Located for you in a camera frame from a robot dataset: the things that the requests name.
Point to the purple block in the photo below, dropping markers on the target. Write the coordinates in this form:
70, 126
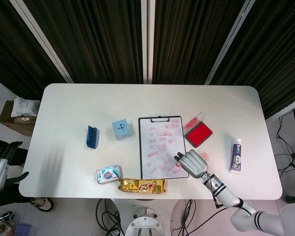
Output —
23, 229

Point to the white slotted frame post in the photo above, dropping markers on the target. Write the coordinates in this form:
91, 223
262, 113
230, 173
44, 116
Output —
228, 39

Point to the light blue cube marked 4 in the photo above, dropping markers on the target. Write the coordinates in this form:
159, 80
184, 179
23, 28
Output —
121, 129

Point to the white plastic mailer bag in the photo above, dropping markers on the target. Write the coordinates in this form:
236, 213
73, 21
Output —
23, 107

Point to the gold biscuit packet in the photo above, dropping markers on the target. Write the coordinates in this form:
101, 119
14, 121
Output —
141, 186

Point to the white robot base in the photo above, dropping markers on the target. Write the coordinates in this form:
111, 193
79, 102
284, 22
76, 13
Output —
143, 221

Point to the purple white toothpaste tube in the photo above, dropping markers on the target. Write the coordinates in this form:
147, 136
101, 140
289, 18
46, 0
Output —
236, 157

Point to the dark pleated curtain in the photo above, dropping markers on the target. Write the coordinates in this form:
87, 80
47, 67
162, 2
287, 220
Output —
100, 37

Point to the white blue soap box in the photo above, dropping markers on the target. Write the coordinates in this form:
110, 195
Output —
109, 174

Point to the white double frame post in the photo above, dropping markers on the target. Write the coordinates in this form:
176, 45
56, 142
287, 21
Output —
147, 37

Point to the brown cardboard box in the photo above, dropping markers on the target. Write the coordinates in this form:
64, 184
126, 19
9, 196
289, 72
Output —
6, 118

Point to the printed snack bag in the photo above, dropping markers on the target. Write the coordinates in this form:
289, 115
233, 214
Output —
5, 228

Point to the white sneaker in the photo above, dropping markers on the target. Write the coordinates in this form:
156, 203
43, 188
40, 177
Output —
45, 204

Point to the black clipboard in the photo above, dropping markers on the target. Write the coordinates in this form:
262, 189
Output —
159, 119

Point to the red ink pad clear lid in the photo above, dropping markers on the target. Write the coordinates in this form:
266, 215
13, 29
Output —
198, 134

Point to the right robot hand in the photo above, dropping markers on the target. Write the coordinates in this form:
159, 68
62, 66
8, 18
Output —
193, 163

